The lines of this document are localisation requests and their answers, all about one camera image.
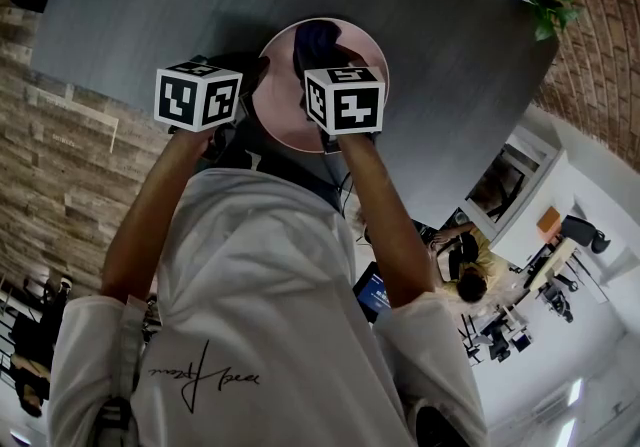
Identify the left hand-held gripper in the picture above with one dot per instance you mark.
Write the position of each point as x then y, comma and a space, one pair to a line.
190, 95

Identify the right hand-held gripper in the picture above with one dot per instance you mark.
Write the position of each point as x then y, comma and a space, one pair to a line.
350, 102

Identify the big pink plate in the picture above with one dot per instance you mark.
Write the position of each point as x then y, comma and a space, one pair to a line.
280, 100

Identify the dark blue cloth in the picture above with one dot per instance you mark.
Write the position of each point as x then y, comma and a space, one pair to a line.
315, 42

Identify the person's right forearm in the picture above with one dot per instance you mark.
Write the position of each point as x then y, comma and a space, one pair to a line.
385, 225

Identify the person's left forearm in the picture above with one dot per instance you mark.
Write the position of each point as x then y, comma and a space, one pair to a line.
145, 215

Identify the black tablet screen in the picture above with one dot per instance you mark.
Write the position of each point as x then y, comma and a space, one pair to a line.
374, 292

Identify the white desk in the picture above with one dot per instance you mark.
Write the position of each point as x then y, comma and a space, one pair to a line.
530, 185

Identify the person's white shirt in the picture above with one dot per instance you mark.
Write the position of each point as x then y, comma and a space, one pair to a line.
260, 310

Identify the orange box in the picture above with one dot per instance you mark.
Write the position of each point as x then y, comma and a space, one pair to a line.
548, 220

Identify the beige round table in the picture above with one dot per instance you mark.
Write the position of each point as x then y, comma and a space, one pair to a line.
552, 262

